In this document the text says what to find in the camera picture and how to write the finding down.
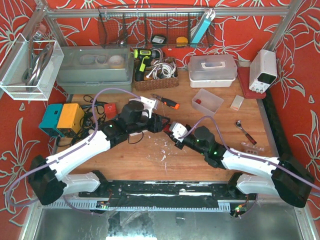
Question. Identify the white peg base plate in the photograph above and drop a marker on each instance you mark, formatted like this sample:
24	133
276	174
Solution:
135	133

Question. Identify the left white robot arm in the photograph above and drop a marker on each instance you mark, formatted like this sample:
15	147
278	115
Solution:
50	177

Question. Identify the teal box device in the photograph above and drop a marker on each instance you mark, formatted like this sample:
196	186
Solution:
50	120

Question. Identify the green black cordless drill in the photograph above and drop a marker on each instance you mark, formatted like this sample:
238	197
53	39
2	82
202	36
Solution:
144	57

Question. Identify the red mat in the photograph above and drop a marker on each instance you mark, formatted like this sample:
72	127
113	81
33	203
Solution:
243	74

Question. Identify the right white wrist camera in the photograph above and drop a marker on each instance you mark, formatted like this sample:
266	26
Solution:
178	130

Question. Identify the clear acrylic wall bin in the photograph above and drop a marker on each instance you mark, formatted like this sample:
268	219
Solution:
30	74

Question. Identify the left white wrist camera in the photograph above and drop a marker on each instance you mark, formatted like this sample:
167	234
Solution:
149	105

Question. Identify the small red handled tool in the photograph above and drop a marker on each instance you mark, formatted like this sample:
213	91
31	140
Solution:
238	124

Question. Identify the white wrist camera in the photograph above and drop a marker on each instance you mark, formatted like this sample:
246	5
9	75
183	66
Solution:
178	130
149	105

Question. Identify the white plastic case with handle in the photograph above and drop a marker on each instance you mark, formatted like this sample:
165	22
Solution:
212	71

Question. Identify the yellow box device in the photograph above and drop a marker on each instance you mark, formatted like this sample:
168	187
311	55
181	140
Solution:
69	120

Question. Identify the yellow tape measure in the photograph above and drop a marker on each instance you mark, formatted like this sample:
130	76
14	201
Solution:
181	42

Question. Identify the clear tray of red springs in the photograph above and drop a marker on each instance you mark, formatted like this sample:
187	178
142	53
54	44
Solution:
206	102

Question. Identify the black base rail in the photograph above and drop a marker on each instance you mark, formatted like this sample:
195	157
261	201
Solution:
167	194

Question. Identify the small red cube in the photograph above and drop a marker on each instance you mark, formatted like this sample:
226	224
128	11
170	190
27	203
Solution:
110	110

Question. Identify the grey translucent storage box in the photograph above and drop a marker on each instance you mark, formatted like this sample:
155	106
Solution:
90	69

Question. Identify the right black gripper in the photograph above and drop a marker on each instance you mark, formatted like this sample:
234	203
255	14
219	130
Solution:
178	141

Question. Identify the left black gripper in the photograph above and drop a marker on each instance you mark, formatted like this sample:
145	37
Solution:
155	123

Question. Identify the white power supply unit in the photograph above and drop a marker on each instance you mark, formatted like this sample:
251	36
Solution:
263	71

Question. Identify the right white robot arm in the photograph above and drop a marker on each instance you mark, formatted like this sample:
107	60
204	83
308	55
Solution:
283	176

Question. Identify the blue white power strip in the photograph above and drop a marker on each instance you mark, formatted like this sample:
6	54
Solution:
199	31

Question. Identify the orange black handled pliers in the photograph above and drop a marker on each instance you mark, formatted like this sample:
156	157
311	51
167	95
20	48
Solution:
166	101

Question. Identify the small clear plastic bag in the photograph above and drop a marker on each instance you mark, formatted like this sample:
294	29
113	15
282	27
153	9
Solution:
237	102

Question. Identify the bagged small parts packet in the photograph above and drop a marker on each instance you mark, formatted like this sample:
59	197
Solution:
252	149

